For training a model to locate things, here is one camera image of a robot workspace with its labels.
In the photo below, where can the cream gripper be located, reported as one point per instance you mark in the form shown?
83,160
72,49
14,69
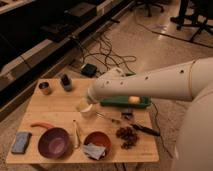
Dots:
83,103

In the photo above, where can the dark grape bunch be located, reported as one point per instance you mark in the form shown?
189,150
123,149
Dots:
129,137

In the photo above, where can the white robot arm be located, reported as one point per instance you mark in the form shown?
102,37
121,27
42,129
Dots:
191,81

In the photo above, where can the brown red bowl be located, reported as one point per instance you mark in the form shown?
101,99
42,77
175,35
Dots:
100,139

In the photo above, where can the purple bowl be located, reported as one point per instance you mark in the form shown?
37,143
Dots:
54,143

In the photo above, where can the white cup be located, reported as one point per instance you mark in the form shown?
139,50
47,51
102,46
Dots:
87,112

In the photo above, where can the green tray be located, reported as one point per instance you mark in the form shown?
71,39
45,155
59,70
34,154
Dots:
122,101

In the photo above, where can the dark small bottle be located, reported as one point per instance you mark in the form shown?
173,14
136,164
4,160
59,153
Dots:
66,83

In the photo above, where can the black power box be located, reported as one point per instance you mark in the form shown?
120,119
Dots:
88,70

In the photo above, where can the yellow banana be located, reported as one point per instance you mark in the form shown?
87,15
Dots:
76,135

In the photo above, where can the wooden table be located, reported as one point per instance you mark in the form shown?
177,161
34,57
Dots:
59,109

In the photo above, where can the metal can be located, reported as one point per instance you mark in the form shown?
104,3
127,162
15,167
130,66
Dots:
45,88

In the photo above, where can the small dark clip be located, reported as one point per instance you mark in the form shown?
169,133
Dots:
127,115

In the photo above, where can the yellow lemon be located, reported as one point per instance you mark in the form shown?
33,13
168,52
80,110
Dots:
134,100

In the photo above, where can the blue sponge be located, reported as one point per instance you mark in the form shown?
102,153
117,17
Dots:
21,142

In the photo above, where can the dark shelf bench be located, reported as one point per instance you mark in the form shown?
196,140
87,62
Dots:
34,38

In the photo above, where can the office chair base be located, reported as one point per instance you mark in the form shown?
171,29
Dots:
148,4

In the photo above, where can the black stand legs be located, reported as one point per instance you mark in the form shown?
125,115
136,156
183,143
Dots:
203,12

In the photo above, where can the black handled knife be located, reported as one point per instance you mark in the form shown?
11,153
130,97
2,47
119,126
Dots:
145,130

